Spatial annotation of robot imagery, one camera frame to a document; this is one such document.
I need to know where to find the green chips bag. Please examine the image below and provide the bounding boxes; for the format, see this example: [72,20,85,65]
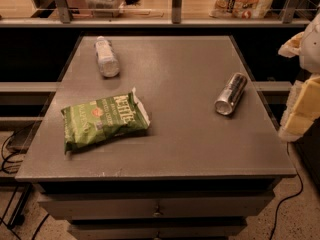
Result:
[61,88,150,152]

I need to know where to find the clear plastic container on shelf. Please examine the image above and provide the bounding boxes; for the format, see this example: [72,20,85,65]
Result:
[85,0,124,18]

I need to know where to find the clear plastic water bottle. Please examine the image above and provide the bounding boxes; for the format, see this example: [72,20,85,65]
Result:
[94,36,120,78]

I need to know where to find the black cables on left floor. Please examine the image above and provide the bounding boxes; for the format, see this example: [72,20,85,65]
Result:
[0,122,51,240]

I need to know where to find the silver metal can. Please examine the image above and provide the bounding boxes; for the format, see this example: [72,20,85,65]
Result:
[214,73,247,116]

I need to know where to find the colourful snack bag on shelf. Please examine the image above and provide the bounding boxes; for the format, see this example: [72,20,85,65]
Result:
[209,0,273,19]

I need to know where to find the black cable on right floor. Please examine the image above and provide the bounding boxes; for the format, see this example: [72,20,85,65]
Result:
[268,142,305,240]

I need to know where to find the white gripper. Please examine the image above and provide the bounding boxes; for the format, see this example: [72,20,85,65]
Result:
[278,14,320,142]

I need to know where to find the metal shelf rail frame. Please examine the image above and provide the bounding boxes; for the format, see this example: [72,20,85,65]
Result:
[0,0,319,28]

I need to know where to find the grey table with drawers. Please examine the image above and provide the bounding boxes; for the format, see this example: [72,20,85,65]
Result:
[17,36,296,240]

